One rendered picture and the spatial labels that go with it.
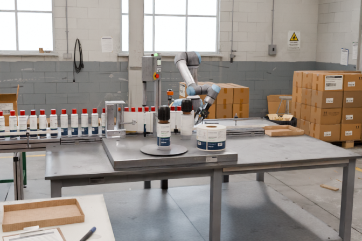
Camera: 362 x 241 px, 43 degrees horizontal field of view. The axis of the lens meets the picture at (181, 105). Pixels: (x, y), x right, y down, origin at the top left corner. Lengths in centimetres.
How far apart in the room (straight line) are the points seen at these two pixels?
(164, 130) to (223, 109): 415
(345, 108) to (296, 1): 350
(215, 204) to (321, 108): 423
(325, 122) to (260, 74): 298
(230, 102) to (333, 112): 152
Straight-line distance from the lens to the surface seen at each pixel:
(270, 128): 408
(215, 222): 303
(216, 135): 301
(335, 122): 716
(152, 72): 352
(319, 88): 700
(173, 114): 359
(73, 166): 288
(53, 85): 884
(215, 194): 296
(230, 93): 706
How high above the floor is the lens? 159
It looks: 8 degrees down
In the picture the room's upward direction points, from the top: 1 degrees clockwise
